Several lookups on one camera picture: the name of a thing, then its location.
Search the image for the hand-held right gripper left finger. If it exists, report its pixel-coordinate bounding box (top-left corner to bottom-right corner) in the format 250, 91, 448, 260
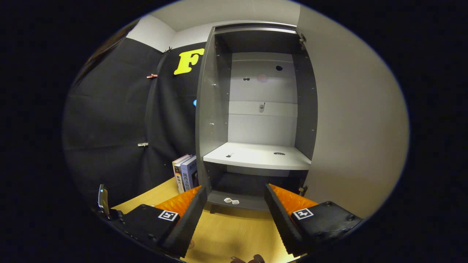
117, 186, 208, 259

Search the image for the white cabinet shelf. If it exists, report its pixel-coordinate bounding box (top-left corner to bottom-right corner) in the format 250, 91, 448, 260
203, 142, 312, 171

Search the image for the dark grey cabinet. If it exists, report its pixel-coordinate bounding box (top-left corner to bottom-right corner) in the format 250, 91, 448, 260
195, 22, 318, 213

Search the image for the white book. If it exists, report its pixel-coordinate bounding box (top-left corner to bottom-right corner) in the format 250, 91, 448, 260
172, 154, 191, 176

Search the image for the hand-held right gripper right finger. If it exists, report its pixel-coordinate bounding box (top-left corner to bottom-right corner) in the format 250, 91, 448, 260
264, 183, 363, 257

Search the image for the black backdrop cloth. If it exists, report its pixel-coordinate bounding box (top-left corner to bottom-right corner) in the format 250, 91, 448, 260
62, 37, 207, 209

